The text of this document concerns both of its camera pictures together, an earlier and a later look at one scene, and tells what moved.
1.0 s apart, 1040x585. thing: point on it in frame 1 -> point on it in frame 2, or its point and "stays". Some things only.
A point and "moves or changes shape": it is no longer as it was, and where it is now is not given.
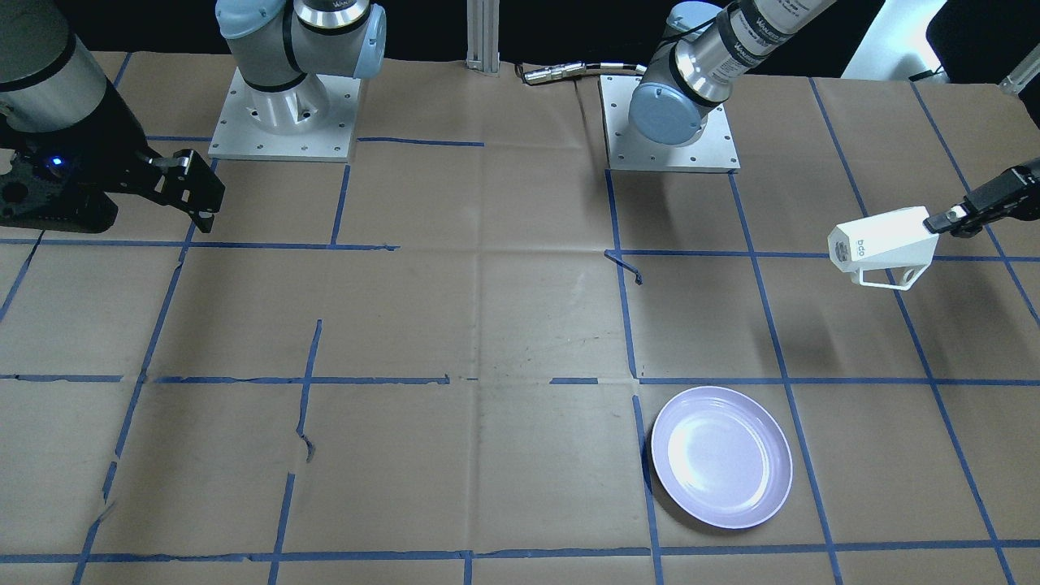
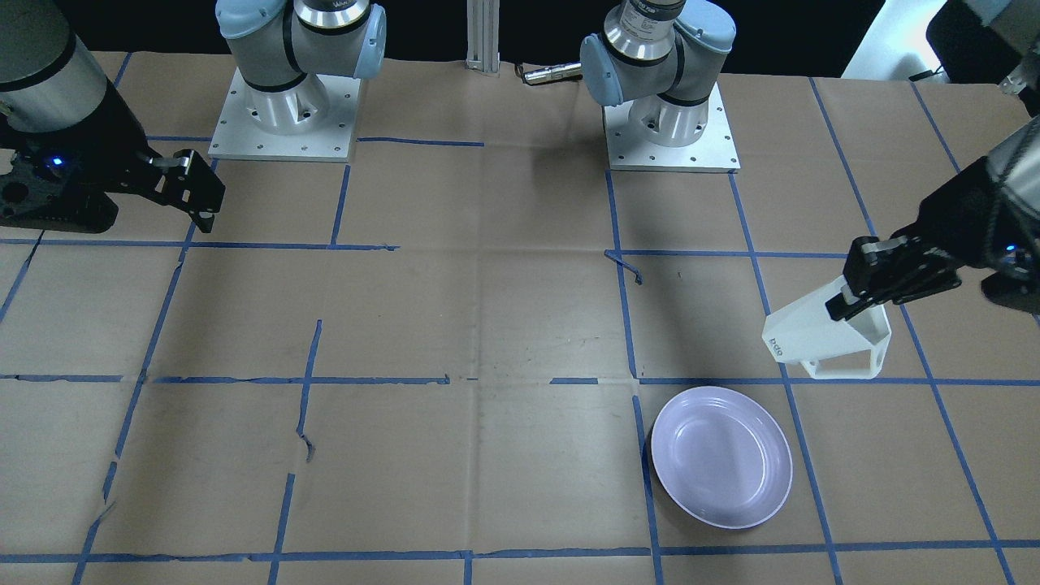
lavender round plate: (722, 457) stays
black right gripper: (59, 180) stays
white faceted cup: (899, 240) moves or changes shape
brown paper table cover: (479, 357) stays
